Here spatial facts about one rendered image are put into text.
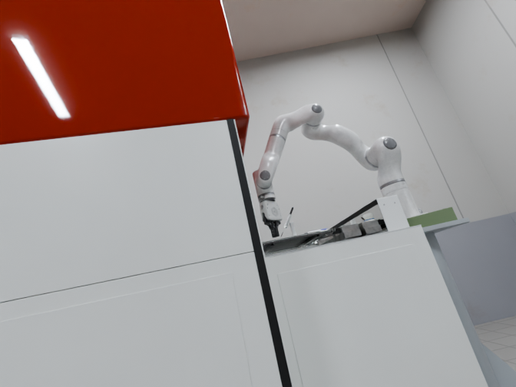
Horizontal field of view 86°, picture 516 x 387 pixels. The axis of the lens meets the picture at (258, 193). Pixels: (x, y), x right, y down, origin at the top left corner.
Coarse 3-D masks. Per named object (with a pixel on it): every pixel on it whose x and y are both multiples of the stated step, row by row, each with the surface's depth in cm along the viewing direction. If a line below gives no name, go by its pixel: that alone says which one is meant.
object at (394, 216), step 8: (384, 200) 110; (392, 200) 110; (384, 208) 109; (392, 208) 109; (400, 208) 109; (384, 216) 107; (392, 216) 108; (400, 216) 108; (392, 224) 107; (400, 224) 107
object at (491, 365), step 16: (448, 224) 115; (432, 240) 121; (448, 272) 118; (448, 288) 115; (464, 304) 115; (464, 320) 111; (480, 352) 107; (496, 368) 111; (496, 384) 105; (512, 384) 109
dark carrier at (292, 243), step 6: (324, 234) 126; (288, 240) 120; (294, 240) 124; (300, 240) 129; (264, 246) 122; (276, 246) 131; (282, 246) 135; (288, 246) 141; (294, 246) 147; (270, 252) 146
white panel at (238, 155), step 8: (232, 120) 84; (232, 128) 83; (232, 136) 82; (232, 144) 81; (240, 152) 80; (240, 160) 79; (240, 168) 78; (240, 176) 78; (240, 184) 77; (248, 184) 77; (248, 192) 76; (248, 200) 75; (248, 208) 75; (248, 216) 74; (256, 224) 73; (256, 232) 73; (256, 240) 72; (256, 248) 71
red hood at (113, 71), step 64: (0, 0) 89; (64, 0) 92; (128, 0) 96; (192, 0) 99; (0, 64) 81; (64, 64) 83; (128, 64) 86; (192, 64) 89; (0, 128) 74; (64, 128) 76; (128, 128) 79
